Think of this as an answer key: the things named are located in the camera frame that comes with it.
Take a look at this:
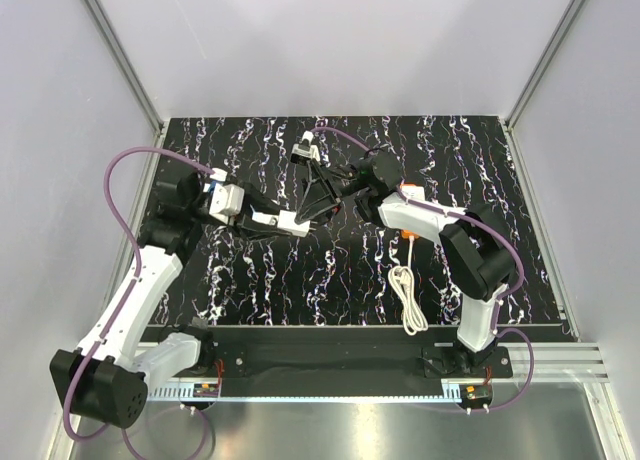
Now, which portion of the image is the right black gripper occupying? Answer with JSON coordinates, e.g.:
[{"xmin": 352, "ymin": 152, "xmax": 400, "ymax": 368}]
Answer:
[{"xmin": 292, "ymin": 159, "xmax": 368, "ymax": 237}]

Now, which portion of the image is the white cube socket adapter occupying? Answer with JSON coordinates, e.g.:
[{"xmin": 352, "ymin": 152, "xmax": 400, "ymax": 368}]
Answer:
[{"xmin": 401, "ymin": 183, "xmax": 426, "ymax": 202}]

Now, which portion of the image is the orange power strip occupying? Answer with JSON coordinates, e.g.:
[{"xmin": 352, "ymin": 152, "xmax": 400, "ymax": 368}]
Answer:
[{"xmin": 399, "ymin": 181, "xmax": 426, "ymax": 241}]

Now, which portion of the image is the white power cord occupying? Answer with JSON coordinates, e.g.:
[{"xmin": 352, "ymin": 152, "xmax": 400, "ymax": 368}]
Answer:
[{"xmin": 388, "ymin": 234, "xmax": 430, "ymax": 337}]

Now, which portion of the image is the white small charger adapter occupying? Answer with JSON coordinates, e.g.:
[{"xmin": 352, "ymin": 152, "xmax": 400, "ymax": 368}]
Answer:
[{"xmin": 276, "ymin": 210, "xmax": 311, "ymax": 238}]

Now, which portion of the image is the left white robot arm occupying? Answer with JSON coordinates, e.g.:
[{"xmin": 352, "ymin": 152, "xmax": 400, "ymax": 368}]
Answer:
[{"xmin": 50, "ymin": 169, "xmax": 309, "ymax": 429}]

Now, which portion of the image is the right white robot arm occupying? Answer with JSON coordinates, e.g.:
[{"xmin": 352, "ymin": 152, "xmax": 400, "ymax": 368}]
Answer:
[{"xmin": 291, "ymin": 144, "xmax": 523, "ymax": 377}]

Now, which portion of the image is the white multicolour power strip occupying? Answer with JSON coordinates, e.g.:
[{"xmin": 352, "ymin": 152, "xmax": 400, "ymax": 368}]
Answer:
[{"xmin": 208, "ymin": 181, "xmax": 280, "ymax": 225}]

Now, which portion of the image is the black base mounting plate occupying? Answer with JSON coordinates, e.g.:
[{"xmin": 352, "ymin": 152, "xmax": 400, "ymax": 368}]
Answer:
[{"xmin": 179, "ymin": 326, "xmax": 513, "ymax": 398}]

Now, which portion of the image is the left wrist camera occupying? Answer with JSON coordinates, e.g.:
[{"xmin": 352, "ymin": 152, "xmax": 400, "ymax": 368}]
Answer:
[{"xmin": 204, "ymin": 168, "xmax": 245, "ymax": 225}]

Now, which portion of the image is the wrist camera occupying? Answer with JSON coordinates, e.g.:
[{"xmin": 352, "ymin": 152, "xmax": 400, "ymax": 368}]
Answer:
[
  {"xmin": 290, "ymin": 131, "xmax": 321, "ymax": 166},
  {"xmin": 204, "ymin": 168, "xmax": 245, "ymax": 225}
]

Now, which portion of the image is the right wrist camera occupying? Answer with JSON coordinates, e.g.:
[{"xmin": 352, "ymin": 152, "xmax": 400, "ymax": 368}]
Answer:
[{"xmin": 290, "ymin": 131, "xmax": 321, "ymax": 166}]

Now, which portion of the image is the white slotted cable duct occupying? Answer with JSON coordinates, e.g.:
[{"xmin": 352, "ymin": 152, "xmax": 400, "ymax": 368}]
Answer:
[{"xmin": 147, "ymin": 383, "xmax": 219, "ymax": 402}]

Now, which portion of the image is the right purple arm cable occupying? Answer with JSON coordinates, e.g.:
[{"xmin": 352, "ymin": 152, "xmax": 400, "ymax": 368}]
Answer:
[{"xmin": 309, "ymin": 127, "xmax": 536, "ymax": 416}]

